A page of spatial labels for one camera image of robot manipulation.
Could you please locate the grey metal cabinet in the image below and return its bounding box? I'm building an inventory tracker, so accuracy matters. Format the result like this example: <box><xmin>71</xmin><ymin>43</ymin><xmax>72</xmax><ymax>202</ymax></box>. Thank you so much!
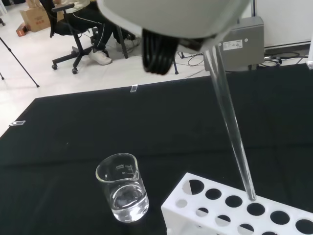
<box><xmin>219</xmin><ymin>16</ymin><xmax>265</xmax><ymax>72</ymax></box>

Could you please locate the white test tube rack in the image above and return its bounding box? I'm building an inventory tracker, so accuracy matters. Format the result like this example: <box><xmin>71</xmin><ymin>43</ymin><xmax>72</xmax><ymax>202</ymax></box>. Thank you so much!
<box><xmin>160</xmin><ymin>172</ymin><xmax>313</xmax><ymax>235</ymax></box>

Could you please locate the white curtain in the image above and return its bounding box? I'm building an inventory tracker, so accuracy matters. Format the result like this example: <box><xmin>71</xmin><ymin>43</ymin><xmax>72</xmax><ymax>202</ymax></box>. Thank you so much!
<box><xmin>308</xmin><ymin>0</ymin><xmax>313</xmax><ymax>63</ymax></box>

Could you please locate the thin black tripod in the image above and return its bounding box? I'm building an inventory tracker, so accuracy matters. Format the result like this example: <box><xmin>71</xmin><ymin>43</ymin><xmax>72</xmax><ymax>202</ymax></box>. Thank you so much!
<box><xmin>0</xmin><ymin>36</ymin><xmax>40</xmax><ymax>88</ymax></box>

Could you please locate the person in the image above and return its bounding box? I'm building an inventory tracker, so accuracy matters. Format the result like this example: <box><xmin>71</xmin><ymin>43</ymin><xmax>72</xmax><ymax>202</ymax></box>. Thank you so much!
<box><xmin>40</xmin><ymin>0</ymin><xmax>141</xmax><ymax>66</ymax></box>

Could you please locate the black table cloth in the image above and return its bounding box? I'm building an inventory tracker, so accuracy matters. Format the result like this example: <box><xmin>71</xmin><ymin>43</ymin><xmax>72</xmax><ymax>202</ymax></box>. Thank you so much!
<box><xmin>0</xmin><ymin>62</ymin><xmax>313</xmax><ymax>235</ymax></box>

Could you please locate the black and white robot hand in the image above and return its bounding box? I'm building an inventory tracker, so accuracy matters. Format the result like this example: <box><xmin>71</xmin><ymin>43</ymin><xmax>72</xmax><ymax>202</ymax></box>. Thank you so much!
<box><xmin>96</xmin><ymin>0</ymin><xmax>252</xmax><ymax>75</ymax></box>

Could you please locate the brown cardboard box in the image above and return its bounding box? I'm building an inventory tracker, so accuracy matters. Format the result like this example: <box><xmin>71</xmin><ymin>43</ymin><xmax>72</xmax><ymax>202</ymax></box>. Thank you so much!
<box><xmin>19</xmin><ymin>5</ymin><xmax>65</xmax><ymax>33</ymax></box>

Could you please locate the black cable bundle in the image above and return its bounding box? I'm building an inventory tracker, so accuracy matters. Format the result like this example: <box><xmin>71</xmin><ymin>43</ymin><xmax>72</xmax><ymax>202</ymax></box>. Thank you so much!
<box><xmin>256</xmin><ymin>52</ymin><xmax>309</xmax><ymax>70</ymax></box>

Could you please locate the black office chair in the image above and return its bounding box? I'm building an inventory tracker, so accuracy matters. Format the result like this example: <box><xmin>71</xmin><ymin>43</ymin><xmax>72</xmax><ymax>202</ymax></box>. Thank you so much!
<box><xmin>50</xmin><ymin>3</ymin><xmax>110</xmax><ymax>75</ymax></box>

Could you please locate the black table leg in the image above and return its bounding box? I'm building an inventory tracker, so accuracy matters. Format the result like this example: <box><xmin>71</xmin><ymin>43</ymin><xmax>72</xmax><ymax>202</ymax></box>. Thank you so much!
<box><xmin>115</xmin><ymin>24</ymin><xmax>129</xmax><ymax>59</ymax></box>

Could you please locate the small orange cardboard box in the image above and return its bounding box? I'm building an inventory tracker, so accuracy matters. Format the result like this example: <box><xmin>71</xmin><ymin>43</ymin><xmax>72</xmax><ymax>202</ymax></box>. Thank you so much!
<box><xmin>16</xmin><ymin>22</ymin><xmax>30</xmax><ymax>38</ymax></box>

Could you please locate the clear glass beaker with water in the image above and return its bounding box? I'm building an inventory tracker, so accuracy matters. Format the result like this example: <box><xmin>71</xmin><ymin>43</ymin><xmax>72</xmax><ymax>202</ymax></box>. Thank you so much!
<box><xmin>95</xmin><ymin>152</ymin><xmax>150</xmax><ymax>223</ymax></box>

